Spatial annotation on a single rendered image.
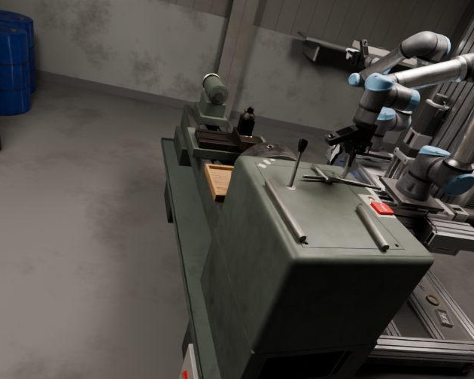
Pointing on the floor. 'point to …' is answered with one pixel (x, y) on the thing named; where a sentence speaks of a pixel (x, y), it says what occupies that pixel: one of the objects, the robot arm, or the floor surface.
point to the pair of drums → (10, 60)
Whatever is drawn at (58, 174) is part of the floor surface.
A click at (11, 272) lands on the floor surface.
